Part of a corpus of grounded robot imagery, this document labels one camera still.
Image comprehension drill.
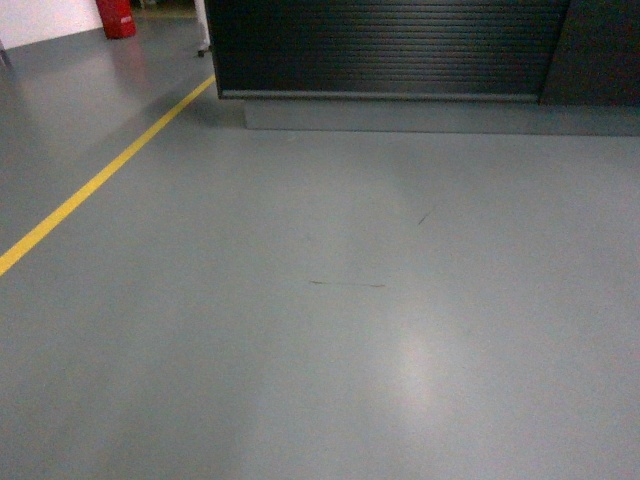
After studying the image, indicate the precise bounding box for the black checkout counter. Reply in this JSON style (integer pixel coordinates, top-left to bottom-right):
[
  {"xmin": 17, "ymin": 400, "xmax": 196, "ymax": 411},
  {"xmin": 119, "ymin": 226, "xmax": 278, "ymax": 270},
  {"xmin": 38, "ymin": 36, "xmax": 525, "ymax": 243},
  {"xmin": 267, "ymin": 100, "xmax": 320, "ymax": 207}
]
[{"xmin": 205, "ymin": 1, "xmax": 639, "ymax": 136}]

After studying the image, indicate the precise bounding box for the red fire extinguisher box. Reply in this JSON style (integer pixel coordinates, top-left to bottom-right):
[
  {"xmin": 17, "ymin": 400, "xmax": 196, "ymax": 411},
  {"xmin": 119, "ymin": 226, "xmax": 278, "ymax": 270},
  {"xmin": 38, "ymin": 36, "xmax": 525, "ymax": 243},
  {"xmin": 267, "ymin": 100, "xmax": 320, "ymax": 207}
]
[{"xmin": 96, "ymin": 0, "xmax": 136, "ymax": 40}]

